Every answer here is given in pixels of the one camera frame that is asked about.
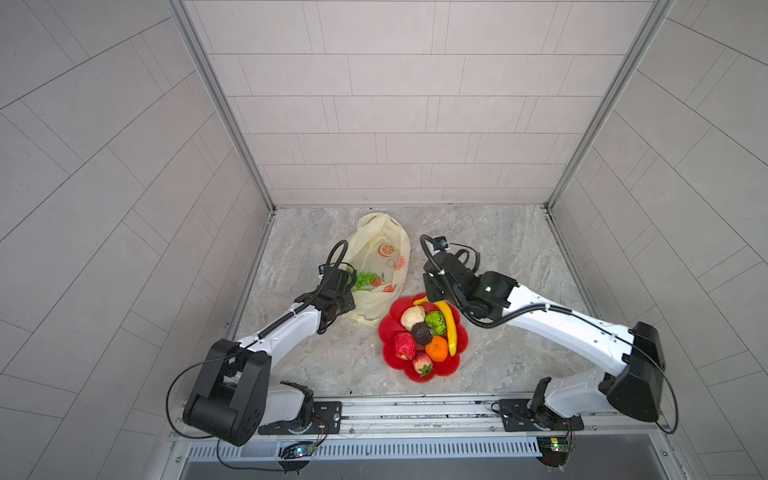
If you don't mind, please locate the cream plastic shopping bag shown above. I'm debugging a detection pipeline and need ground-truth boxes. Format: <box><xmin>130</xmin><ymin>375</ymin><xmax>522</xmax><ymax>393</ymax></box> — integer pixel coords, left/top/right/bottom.
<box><xmin>343</xmin><ymin>212</ymin><xmax>411</xmax><ymax>323</ymax></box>

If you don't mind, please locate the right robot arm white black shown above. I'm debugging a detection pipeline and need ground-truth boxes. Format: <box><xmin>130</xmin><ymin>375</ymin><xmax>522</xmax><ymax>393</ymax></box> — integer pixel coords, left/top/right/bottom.
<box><xmin>424</xmin><ymin>250</ymin><xmax>668</xmax><ymax>430</ymax></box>

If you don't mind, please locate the fake green grapes bunch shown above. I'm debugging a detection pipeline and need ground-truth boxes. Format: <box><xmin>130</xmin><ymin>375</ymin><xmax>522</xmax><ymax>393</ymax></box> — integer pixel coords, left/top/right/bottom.
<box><xmin>354</xmin><ymin>271</ymin><xmax>383</xmax><ymax>290</ymax></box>

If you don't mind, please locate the fake red strawberry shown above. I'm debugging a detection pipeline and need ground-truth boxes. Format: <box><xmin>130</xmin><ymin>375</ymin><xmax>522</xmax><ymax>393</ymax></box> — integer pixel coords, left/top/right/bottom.
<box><xmin>412</xmin><ymin>351</ymin><xmax>433</xmax><ymax>378</ymax></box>

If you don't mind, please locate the fake dark purple fruit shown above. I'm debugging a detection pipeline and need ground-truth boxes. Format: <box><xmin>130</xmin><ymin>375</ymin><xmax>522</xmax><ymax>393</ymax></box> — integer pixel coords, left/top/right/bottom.
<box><xmin>411</xmin><ymin>322</ymin><xmax>433</xmax><ymax>346</ymax></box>

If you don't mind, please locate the fake beige fruit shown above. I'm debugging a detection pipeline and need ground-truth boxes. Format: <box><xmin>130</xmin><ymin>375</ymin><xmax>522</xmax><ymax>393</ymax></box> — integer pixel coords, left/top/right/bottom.
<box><xmin>400</xmin><ymin>305</ymin><xmax>426</xmax><ymax>332</ymax></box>

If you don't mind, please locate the fake yellow banana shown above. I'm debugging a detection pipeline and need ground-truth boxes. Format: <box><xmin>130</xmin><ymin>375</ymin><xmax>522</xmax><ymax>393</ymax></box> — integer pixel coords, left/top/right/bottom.
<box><xmin>426</xmin><ymin>301</ymin><xmax>458</xmax><ymax>358</ymax></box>

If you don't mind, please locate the right green circuit board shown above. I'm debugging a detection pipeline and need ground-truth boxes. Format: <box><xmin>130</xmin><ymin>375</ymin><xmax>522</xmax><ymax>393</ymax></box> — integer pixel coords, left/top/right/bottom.
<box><xmin>537</xmin><ymin>437</ymin><xmax>572</xmax><ymax>456</ymax></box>

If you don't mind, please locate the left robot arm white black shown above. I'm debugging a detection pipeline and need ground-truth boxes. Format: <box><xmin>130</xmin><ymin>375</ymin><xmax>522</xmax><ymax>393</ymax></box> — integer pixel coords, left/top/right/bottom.
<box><xmin>182</xmin><ymin>263</ymin><xmax>356</xmax><ymax>446</ymax></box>

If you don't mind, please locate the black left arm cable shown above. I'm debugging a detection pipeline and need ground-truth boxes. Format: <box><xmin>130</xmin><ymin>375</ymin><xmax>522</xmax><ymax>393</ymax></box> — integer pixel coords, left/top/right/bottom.
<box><xmin>164</xmin><ymin>353</ymin><xmax>241</xmax><ymax>440</ymax></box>

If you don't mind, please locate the fake orange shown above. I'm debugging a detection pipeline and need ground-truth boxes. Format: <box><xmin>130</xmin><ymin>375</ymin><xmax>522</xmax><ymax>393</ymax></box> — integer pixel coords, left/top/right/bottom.
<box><xmin>425</xmin><ymin>336</ymin><xmax>450</xmax><ymax>362</ymax></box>

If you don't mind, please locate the left green circuit board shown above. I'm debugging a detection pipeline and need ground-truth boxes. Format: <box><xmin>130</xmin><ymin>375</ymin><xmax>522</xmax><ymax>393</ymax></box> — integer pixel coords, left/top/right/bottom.
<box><xmin>279</xmin><ymin>441</ymin><xmax>317</xmax><ymax>461</ymax></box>

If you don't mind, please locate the green circuit board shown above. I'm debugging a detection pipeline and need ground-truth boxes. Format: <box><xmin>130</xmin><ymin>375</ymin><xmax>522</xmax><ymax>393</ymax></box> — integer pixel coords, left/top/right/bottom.
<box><xmin>279</xmin><ymin>441</ymin><xmax>317</xmax><ymax>461</ymax></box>
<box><xmin>537</xmin><ymin>437</ymin><xmax>572</xmax><ymax>456</ymax></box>

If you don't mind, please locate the aluminium mounting rail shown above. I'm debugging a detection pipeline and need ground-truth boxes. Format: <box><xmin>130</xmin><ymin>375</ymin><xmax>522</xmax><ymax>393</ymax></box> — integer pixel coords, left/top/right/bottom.
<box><xmin>170</xmin><ymin>392</ymin><xmax>670</xmax><ymax>442</ymax></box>

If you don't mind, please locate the perforated metal vent strip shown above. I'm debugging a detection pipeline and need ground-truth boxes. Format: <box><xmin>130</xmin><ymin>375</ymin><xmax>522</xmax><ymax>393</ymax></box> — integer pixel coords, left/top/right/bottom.
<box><xmin>187</xmin><ymin>437</ymin><xmax>542</xmax><ymax>462</ymax></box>

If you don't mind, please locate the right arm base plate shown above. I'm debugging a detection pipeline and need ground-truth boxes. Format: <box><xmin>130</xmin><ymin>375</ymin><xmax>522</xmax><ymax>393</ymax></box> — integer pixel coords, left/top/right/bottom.
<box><xmin>491</xmin><ymin>399</ymin><xmax>584</xmax><ymax>433</ymax></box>

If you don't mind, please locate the red flower-shaped plate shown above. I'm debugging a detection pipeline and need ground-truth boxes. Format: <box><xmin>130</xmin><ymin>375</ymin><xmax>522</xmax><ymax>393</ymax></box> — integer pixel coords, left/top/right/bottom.
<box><xmin>378</xmin><ymin>294</ymin><xmax>469</xmax><ymax>383</ymax></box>

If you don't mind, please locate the fake red fruit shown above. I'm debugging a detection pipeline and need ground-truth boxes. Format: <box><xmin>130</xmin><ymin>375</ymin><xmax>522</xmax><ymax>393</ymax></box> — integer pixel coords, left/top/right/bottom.
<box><xmin>393</xmin><ymin>332</ymin><xmax>417</xmax><ymax>361</ymax></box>

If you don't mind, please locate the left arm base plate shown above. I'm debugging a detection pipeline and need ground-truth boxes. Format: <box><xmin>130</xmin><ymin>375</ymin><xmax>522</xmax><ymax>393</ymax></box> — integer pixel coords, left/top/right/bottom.
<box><xmin>257</xmin><ymin>401</ymin><xmax>343</xmax><ymax>436</ymax></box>

